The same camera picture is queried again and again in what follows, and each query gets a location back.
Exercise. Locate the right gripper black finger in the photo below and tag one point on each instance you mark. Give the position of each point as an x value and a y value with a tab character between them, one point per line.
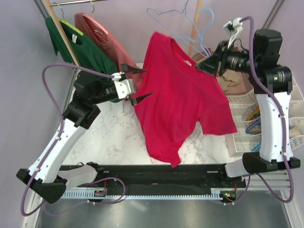
213	62
209	68

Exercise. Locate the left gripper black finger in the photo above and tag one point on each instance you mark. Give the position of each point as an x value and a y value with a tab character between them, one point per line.
127	69
137	100

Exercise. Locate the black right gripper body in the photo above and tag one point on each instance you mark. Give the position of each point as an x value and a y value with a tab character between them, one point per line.
232	60

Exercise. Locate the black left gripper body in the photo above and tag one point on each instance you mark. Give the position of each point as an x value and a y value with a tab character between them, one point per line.
109	94

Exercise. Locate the light blue wire hanger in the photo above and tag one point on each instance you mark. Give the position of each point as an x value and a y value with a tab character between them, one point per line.
205	52
178	24

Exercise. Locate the magenta t shirt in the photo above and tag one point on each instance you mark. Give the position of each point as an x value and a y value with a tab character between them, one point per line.
176	97

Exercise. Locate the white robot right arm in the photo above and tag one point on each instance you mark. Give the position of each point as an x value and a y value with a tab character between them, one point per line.
272	86

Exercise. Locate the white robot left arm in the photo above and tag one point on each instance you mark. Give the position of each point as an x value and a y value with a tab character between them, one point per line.
91	88

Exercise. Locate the green t shirt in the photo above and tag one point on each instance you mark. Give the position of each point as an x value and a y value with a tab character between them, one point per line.
88	54

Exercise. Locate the salmon pink t shirt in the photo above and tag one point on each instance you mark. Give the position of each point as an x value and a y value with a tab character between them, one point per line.
103	39

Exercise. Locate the beige crumpled garment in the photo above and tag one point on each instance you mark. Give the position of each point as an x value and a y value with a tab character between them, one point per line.
231	80

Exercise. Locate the pink translucent laundry basket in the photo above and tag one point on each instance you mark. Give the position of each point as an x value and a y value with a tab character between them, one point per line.
237	80

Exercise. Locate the yellow blue book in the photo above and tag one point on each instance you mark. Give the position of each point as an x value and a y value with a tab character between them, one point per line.
255	113

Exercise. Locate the blue cover book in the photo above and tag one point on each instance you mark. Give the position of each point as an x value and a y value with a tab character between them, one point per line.
255	128

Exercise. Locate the light blue book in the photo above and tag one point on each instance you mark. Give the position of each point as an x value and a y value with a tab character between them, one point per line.
296	139

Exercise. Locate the wooden clothes rack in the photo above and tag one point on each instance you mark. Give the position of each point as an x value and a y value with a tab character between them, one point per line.
49	9

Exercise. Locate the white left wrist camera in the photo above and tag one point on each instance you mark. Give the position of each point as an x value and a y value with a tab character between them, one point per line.
124	86

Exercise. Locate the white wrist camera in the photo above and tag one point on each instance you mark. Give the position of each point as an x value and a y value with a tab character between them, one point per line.
233	28
124	86

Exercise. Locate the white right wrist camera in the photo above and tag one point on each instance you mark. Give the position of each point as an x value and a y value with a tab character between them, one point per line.
233	28

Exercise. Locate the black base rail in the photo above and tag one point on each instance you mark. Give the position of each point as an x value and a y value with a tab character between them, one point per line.
205	175

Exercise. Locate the white slotted cable duct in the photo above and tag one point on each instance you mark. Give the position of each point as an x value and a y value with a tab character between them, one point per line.
148	193

